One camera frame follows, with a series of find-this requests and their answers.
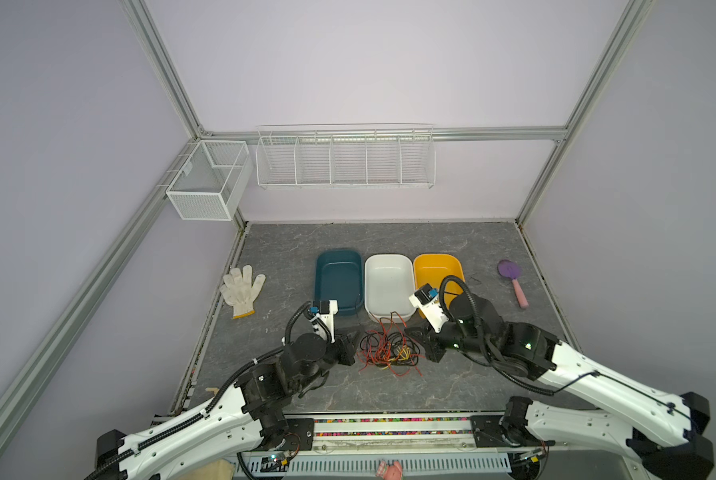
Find red cables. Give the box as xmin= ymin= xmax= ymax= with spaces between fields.
xmin=356 ymin=311 xmax=424 ymax=378

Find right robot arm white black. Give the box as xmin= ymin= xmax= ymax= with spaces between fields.
xmin=407 ymin=285 xmax=715 ymax=479

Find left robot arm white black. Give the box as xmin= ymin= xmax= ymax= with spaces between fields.
xmin=89 ymin=327 xmax=360 ymax=479

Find yellow plastic bin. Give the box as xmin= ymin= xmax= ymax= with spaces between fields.
xmin=409 ymin=254 xmax=465 ymax=318

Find purple pink toy trowel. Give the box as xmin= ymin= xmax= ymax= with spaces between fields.
xmin=497 ymin=259 xmax=529 ymax=309

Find dark teal plastic bin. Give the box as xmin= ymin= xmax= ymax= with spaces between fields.
xmin=314 ymin=249 xmax=364 ymax=316

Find white plastic bin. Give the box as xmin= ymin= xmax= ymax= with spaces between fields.
xmin=364 ymin=254 xmax=416 ymax=323

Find white work glove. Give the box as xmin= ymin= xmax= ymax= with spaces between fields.
xmin=219 ymin=265 xmax=266 ymax=319

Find pink object at front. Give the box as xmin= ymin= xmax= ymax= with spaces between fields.
xmin=375 ymin=460 xmax=404 ymax=480

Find small white mesh basket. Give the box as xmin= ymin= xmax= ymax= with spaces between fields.
xmin=166 ymin=140 xmax=253 ymax=221

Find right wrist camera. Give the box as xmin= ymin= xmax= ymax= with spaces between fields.
xmin=409 ymin=284 xmax=449 ymax=333

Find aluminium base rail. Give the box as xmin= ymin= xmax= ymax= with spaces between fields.
xmin=153 ymin=409 xmax=635 ymax=457

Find long white wire basket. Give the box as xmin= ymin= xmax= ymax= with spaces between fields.
xmin=256 ymin=124 xmax=437 ymax=189

